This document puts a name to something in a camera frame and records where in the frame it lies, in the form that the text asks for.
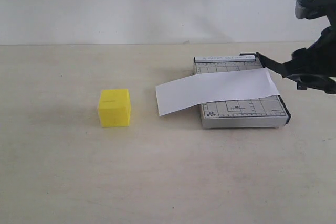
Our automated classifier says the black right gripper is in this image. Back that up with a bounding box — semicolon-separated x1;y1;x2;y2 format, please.
282;26;335;94

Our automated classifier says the black cutter blade arm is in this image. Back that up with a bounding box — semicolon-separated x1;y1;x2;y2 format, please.
239;52;291;127

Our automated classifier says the white paper sheet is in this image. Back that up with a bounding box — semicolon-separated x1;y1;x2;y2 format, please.
155;68;280;116

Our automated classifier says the yellow cube block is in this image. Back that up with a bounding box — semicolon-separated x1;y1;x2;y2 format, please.
98;89;131;127

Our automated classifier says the grey paper cutter base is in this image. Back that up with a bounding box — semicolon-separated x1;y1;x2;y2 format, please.
194;53;291;129

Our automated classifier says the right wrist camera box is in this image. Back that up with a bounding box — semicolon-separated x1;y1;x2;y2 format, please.
295;0;335;20

